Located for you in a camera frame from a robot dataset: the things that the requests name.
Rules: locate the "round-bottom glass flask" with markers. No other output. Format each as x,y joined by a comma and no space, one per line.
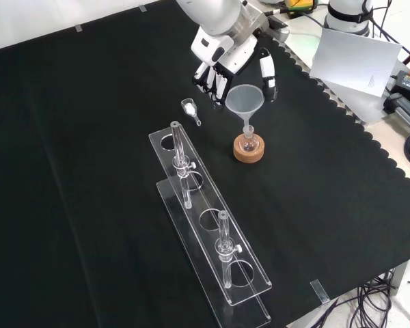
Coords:
249,145

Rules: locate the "pale grey base plate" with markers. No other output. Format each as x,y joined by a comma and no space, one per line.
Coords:
365,106

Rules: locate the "yellow stop button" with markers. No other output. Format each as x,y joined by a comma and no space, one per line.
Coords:
302,6

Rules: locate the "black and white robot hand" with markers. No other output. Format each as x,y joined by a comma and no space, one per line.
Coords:
222,51

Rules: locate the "black and grey clamp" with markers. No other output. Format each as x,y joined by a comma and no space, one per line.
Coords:
405,111

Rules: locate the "clear acrylic funnel stand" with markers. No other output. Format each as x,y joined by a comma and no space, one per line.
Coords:
205,232

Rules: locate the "clear tape strip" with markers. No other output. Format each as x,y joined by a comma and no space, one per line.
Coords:
79,28
142,8
320,291

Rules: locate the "white card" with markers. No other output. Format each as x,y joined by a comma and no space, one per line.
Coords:
355,61

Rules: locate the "black cloth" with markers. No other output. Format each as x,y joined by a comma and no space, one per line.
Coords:
89,171

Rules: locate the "weighing funnel with white powder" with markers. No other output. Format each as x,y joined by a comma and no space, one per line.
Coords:
189,108

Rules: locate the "clear plastic funnel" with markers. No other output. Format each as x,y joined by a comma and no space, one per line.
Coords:
245,99

